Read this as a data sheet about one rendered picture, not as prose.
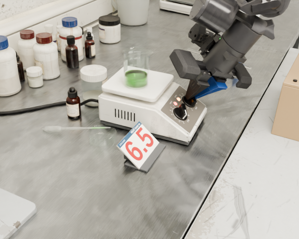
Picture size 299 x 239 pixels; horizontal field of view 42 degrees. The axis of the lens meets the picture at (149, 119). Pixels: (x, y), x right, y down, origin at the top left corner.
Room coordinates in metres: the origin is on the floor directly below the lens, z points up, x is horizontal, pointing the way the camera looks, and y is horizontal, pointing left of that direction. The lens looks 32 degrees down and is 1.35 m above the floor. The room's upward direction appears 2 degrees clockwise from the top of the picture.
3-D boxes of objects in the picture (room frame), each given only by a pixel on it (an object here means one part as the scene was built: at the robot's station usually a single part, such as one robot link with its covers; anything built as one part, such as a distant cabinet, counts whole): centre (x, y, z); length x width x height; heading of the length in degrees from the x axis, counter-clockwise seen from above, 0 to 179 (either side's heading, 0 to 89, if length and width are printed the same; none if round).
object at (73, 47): (0.98, 0.22, 0.94); 0.03 x 0.03 x 0.08
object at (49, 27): (1.06, 0.29, 0.94); 0.03 x 0.03 x 0.09
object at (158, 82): (0.73, 0.03, 0.98); 0.12 x 0.12 x 0.01; 69
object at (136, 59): (0.71, 0.03, 1.02); 0.06 x 0.05 x 0.08; 95
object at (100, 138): (0.63, 0.09, 0.91); 0.06 x 0.06 x 0.02
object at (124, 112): (0.72, 0.00, 0.94); 0.22 x 0.13 x 0.08; 69
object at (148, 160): (0.59, 0.01, 0.92); 0.09 x 0.06 x 0.04; 157
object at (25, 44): (0.96, 0.32, 0.95); 0.06 x 0.06 x 0.10
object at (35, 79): (0.86, 0.28, 0.92); 0.04 x 0.04 x 0.04
